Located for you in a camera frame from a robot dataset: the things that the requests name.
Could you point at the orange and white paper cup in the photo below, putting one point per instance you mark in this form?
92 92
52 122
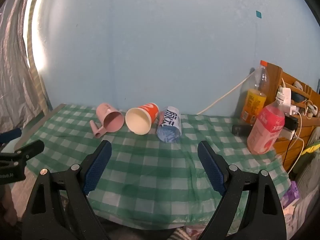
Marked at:
137 122

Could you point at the orange juice bottle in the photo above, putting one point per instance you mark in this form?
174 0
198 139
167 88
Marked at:
252 102

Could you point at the blue and white printed cup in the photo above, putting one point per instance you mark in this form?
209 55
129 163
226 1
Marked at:
170 130

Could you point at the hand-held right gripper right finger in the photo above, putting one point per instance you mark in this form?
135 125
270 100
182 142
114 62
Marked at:
211 166

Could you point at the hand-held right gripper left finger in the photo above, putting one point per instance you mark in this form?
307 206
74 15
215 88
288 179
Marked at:
98 166

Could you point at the wooden headboard shelf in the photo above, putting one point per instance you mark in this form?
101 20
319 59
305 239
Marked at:
275 80

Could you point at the person's left forearm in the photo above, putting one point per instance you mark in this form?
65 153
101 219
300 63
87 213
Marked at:
7 205

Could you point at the small black device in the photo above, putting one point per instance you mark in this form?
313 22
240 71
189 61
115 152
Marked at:
241 130

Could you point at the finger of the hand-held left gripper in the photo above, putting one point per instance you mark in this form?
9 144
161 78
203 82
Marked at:
27 151
10 134

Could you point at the grey curtain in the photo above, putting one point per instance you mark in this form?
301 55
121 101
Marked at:
12 80

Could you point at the green checked tablecloth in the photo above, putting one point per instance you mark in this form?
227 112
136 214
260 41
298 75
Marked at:
150 162

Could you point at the pink drink bottle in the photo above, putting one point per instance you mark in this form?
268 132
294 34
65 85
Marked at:
265 130

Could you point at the black plug adapter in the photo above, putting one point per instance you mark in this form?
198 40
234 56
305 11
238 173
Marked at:
292 122

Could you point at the teal wall sticker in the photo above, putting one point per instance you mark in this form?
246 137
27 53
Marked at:
259 14

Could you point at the yellow green cloth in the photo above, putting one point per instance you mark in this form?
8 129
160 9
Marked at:
311 147

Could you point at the white plug adapter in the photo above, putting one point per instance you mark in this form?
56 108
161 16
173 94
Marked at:
286 96

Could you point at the white power strip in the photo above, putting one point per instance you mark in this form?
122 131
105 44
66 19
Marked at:
287 133

